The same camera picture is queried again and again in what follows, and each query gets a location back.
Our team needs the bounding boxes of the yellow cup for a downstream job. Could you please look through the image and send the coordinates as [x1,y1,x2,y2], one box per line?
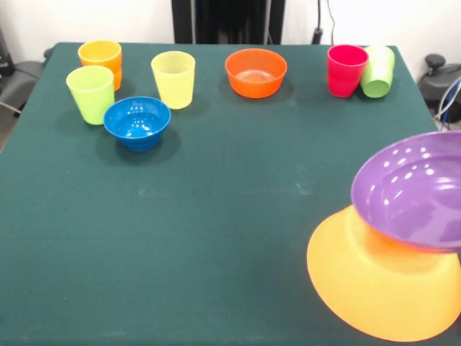
[151,50,197,110]

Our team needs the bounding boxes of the black office chair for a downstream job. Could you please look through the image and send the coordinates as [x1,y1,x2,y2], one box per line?
[0,28,45,116]
[419,53,461,106]

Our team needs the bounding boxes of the light green cup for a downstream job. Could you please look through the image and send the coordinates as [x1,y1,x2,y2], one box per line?
[66,65,115,126]

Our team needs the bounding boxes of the dark green tablecloth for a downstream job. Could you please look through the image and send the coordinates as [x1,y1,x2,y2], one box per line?
[0,42,461,346]

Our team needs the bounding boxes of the red cup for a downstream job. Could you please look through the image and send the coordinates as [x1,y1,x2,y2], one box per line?
[326,44,370,98]

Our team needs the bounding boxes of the blue bowl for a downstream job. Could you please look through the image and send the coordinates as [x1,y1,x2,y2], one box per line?
[103,96,172,151]

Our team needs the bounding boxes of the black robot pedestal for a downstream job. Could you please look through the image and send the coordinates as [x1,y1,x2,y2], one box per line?
[171,0,285,45]

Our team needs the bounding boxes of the large orange bowl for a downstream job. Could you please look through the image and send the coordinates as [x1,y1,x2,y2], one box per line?
[306,205,461,342]

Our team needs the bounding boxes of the purple bowl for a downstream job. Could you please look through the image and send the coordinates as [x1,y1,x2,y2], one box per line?
[351,131,461,253]

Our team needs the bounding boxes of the tangle of floor cables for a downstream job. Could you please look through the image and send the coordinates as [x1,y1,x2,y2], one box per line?
[434,77,461,133]

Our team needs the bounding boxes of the small orange-red bowl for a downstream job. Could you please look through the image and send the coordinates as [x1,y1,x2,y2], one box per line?
[224,48,288,99]

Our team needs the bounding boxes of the black cable with plug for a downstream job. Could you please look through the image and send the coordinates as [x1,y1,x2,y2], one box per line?
[311,0,324,46]

